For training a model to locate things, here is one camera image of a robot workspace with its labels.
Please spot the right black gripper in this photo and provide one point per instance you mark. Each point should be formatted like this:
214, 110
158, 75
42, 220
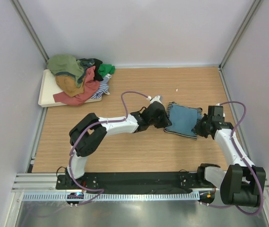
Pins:
197, 128

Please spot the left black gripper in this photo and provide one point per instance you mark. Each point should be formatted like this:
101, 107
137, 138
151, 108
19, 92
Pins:
166, 122

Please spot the black white striped tank top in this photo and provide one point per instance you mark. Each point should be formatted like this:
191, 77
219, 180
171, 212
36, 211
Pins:
182, 132

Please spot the light blue tank top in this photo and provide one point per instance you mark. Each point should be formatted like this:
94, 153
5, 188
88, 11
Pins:
182, 119

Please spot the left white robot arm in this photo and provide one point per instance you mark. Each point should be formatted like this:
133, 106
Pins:
88, 134

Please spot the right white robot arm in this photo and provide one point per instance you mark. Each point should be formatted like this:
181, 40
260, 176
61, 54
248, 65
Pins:
243, 182

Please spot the blue white striped tank top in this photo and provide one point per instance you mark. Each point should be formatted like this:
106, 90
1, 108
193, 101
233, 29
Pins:
103, 88

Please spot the bright green tank top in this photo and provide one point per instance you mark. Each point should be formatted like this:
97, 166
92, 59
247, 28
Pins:
105, 69

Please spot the salmon pink tank top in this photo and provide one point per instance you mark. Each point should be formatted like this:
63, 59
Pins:
90, 87

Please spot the mustard yellow tank top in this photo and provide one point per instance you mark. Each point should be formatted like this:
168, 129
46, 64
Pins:
68, 85

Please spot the olive green tank top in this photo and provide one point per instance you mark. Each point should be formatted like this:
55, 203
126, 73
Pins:
66, 65

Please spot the white tray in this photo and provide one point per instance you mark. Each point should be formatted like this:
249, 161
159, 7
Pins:
49, 88

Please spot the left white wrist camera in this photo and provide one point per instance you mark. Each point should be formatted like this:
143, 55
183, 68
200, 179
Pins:
158, 98

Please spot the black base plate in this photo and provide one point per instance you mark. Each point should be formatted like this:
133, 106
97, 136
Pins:
145, 182

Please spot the aluminium frame rail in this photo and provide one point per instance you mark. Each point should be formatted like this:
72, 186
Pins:
43, 182

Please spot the slotted cable duct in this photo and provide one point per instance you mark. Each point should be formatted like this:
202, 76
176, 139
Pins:
81, 197

